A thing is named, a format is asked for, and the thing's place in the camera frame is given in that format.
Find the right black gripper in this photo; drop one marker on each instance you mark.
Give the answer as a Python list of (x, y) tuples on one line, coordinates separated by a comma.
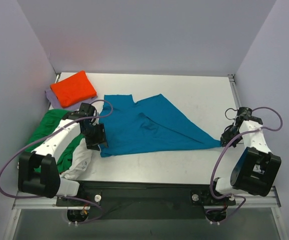
[(226, 138)]

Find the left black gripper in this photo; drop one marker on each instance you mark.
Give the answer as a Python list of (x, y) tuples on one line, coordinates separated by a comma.
[(99, 136)]

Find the teal blue t shirt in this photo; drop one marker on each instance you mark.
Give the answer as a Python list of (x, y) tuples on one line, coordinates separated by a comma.
[(152, 124)]

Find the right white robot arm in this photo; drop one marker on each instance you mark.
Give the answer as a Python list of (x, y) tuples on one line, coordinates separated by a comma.
[(257, 167)]

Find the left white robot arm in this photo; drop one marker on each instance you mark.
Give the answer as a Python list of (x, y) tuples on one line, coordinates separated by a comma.
[(38, 172)]

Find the white t shirt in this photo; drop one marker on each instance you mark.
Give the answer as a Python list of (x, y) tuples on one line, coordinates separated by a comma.
[(81, 159)]

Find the green t shirt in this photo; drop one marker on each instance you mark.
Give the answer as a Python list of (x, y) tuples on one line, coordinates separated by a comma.
[(47, 126)]

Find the folded orange t shirt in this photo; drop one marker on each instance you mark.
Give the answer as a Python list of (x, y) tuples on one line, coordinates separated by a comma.
[(73, 89)]

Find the folded lavender t shirt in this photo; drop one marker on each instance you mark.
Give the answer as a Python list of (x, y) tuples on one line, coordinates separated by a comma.
[(54, 102)]

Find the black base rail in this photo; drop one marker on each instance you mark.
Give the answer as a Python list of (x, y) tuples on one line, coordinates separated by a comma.
[(142, 201)]

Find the aluminium front frame rail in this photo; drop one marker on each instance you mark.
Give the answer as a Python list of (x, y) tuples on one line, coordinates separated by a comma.
[(42, 203)]

